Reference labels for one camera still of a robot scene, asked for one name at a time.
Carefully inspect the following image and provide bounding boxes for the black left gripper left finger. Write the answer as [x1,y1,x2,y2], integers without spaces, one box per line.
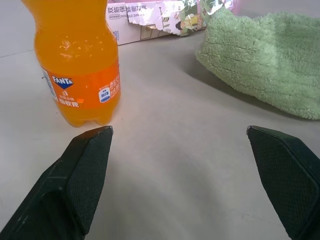
[0,125,114,240]

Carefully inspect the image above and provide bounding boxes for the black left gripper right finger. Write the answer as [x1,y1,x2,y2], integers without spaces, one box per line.
[246,125,320,240]

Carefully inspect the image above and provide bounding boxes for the green fluffy towel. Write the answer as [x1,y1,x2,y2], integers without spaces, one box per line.
[194,6,320,120]

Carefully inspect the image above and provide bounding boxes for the orange Fanta soda bottle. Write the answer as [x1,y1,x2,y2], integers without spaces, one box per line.
[20,0,122,128]

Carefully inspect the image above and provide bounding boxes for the pink printed zip bag box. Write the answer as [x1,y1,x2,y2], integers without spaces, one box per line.
[106,0,240,46]

